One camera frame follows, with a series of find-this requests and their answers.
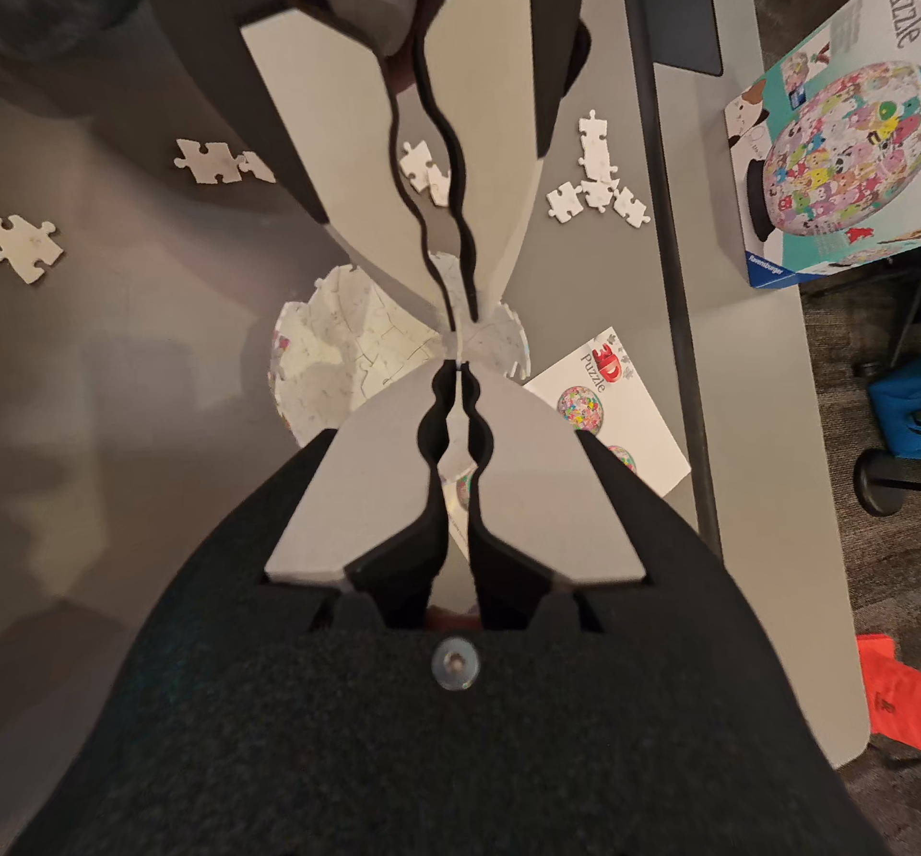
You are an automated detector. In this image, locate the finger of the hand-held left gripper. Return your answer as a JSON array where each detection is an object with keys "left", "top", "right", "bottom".
[
  {"left": 413, "top": 0, "right": 548, "bottom": 322},
  {"left": 239, "top": 6, "right": 456, "bottom": 332}
]

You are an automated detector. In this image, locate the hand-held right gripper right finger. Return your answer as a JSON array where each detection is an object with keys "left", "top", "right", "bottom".
[{"left": 460, "top": 361, "right": 646, "bottom": 633}]

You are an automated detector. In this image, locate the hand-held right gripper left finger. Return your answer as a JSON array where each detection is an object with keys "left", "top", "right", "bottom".
[{"left": 265, "top": 360, "right": 458, "bottom": 633}]

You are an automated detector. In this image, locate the joined white puzzle strip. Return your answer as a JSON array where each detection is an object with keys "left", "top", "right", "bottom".
[{"left": 174, "top": 139, "right": 278, "bottom": 186}]

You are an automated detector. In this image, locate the partly built puzzle ball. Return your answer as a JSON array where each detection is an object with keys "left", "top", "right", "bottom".
[{"left": 270, "top": 252, "right": 532, "bottom": 447}]

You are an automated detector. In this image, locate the puzzle instruction sheet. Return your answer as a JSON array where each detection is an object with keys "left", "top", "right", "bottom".
[{"left": 432, "top": 327, "right": 692, "bottom": 562}]

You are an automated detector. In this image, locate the cluster of loose puzzle pieces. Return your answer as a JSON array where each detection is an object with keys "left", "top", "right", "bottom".
[{"left": 545, "top": 110, "right": 652, "bottom": 229}]

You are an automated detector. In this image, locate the printed puzzle box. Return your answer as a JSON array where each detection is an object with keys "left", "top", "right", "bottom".
[{"left": 723, "top": 0, "right": 921, "bottom": 289}]

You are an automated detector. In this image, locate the blue bag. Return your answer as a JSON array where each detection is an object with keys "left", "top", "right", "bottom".
[{"left": 867, "top": 360, "right": 921, "bottom": 461}]

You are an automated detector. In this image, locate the black table cable tray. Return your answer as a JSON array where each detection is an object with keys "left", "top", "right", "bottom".
[{"left": 633, "top": 0, "right": 724, "bottom": 76}]

